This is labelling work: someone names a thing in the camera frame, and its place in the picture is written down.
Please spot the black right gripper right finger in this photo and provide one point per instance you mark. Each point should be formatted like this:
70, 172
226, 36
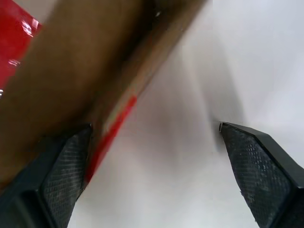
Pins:
263, 175

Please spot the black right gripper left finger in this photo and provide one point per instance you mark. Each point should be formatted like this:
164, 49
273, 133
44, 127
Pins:
59, 175

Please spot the brown cardboard box red tape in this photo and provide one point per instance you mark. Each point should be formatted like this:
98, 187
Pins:
71, 71

